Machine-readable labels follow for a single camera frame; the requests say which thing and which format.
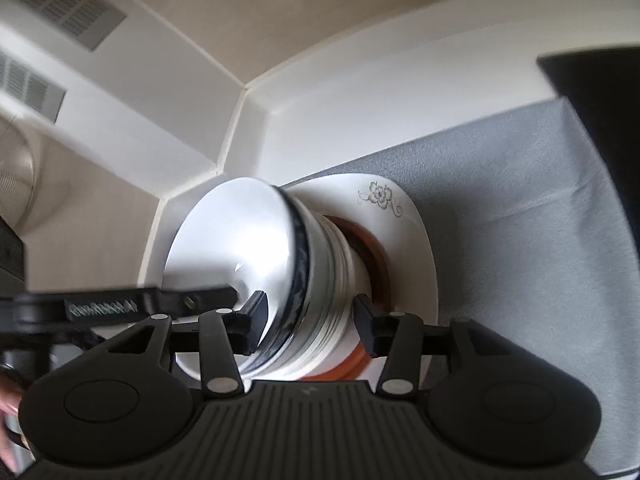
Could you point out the blue patterned bowl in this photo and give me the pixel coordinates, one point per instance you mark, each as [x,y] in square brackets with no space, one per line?
[300,260]

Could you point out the white floral plate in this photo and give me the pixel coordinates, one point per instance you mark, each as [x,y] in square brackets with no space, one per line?
[415,260]

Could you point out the silver duct pipe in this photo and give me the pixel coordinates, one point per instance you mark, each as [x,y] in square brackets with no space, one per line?
[15,175]

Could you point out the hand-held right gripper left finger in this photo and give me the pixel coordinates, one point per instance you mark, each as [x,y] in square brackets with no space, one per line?
[252,325]

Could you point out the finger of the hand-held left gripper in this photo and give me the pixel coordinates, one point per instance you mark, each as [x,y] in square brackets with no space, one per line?
[200,300]

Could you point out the grey mat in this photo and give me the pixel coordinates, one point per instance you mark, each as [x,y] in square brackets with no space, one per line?
[500,235]

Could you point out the person's left hand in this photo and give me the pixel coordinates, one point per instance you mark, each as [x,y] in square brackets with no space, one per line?
[9,410]

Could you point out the white range hood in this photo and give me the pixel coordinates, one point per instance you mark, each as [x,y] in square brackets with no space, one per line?
[125,75]

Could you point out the plain white bowl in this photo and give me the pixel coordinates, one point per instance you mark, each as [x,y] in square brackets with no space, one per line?
[225,240]

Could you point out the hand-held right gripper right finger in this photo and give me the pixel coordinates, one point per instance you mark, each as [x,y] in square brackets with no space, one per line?
[367,330]

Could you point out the white striped bowl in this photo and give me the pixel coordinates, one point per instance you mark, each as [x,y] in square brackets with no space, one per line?
[332,285]

